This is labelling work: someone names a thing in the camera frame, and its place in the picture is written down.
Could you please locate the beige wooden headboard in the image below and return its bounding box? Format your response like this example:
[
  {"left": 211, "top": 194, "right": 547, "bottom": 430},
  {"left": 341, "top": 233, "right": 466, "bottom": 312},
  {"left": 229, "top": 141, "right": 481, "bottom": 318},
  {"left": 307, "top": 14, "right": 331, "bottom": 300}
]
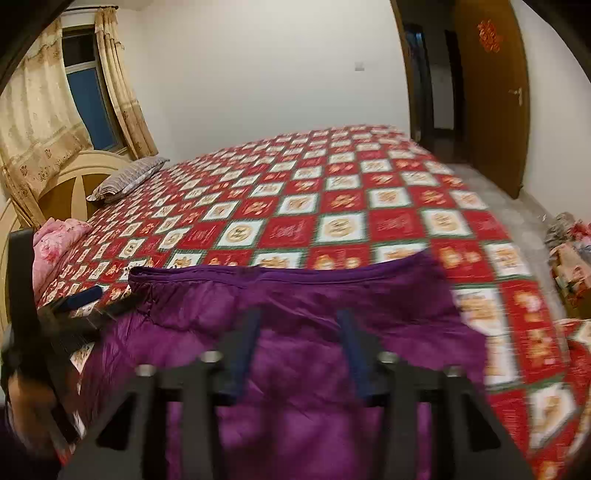
[{"left": 0, "top": 150, "right": 134, "bottom": 324}]

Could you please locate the brown wooden door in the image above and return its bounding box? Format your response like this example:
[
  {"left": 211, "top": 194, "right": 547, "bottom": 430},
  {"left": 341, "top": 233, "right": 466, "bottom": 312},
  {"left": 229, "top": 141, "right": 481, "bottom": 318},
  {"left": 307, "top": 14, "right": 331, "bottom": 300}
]
[{"left": 452, "top": 0, "right": 529, "bottom": 199}]

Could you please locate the red printed bed sheet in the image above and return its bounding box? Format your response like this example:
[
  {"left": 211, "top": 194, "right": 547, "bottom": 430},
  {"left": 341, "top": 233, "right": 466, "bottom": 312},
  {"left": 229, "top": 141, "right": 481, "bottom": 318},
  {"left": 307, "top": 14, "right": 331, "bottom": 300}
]
[{"left": 37, "top": 124, "right": 591, "bottom": 480}]

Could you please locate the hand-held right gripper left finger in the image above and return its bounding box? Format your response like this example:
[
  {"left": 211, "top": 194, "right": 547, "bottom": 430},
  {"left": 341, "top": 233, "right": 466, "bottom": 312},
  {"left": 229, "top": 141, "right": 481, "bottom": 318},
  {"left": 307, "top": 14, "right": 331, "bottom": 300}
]
[{"left": 58, "top": 307, "right": 264, "bottom": 480}]

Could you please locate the window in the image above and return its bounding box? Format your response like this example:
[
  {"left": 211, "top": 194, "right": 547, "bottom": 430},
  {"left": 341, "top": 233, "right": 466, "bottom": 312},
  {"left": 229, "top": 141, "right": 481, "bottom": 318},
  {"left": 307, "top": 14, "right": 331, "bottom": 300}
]
[{"left": 62, "top": 28, "right": 125, "bottom": 153}]

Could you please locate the red paper door decoration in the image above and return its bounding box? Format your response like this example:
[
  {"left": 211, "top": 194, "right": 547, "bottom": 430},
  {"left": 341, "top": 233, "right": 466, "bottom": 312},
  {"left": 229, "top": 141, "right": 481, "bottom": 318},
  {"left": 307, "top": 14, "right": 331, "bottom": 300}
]
[{"left": 477, "top": 19, "right": 502, "bottom": 55}]

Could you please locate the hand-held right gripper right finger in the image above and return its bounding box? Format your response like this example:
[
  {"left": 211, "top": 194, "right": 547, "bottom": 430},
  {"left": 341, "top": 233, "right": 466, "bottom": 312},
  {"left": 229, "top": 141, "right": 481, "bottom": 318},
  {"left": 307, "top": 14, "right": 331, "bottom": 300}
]
[{"left": 336, "top": 308, "right": 536, "bottom": 480}]

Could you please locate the brown door frame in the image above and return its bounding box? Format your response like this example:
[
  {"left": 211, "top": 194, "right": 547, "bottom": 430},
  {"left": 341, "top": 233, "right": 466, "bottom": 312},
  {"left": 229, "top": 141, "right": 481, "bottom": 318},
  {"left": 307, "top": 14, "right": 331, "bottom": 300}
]
[{"left": 390, "top": 0, "right": 462, "bottom": 153}]

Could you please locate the beige patterned curtain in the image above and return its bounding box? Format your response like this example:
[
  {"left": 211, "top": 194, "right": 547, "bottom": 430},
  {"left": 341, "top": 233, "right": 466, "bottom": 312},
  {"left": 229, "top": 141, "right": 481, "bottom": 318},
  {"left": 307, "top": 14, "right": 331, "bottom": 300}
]
[
  {"left": 95, "top": 9, "right": 158, "bottom": 160},
  {"left": 0, "top": 37, "right": 95, "bottom": 222}
]

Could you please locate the purple down jacket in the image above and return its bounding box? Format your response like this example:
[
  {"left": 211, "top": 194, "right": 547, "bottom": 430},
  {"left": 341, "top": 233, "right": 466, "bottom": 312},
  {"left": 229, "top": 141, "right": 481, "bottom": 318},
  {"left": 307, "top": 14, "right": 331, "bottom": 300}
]
[{"left": 69, "top": 251, "right": 490, "bottom": 480}]

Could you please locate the pile of mixed clothes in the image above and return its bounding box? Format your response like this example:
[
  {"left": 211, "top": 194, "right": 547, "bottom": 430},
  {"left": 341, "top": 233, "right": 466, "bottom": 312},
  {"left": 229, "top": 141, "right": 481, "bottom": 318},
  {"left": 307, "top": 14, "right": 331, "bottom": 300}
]
[{"left": 545, "top": 212, "right": 591, "bottom": 319}]

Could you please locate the pink blanket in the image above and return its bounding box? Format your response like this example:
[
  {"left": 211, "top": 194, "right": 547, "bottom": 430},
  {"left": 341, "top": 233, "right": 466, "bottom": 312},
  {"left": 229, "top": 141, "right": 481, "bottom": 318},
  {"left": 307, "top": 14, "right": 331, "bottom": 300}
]
[{"left": 32, "top": 218, "right": 93, "bottom": 289}]

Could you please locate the striped pillow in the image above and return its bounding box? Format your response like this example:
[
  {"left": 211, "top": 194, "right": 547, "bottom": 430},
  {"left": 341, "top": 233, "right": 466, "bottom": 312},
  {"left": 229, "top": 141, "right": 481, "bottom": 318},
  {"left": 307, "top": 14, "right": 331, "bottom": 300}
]
[{"left": 87, "top": 157, "right": 171, "bottom": 204}]

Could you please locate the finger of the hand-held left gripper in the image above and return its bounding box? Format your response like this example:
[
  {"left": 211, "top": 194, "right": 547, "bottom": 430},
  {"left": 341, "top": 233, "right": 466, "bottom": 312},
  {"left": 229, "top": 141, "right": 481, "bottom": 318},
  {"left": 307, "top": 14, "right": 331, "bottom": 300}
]
[
  {"left": 53, "top": 285, "right": 103, "bottom": 319},
  {"left": 95, "top": 294, "right": 141, "bottom": 321}
]

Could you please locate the person's left hand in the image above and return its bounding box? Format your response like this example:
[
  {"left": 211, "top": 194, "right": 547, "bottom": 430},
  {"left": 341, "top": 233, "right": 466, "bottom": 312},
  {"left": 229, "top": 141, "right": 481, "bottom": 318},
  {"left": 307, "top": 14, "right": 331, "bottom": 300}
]
[{"left": 7, "top": 362, "right": 54, "bottom": 430}]

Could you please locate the dark curtain rod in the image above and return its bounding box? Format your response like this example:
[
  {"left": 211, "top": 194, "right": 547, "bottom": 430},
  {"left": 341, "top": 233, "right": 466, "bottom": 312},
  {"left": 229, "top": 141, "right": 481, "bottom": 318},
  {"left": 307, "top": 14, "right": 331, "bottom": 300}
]
[{"left": 60, "top": 4, "right": 116, "bottom": 17}]

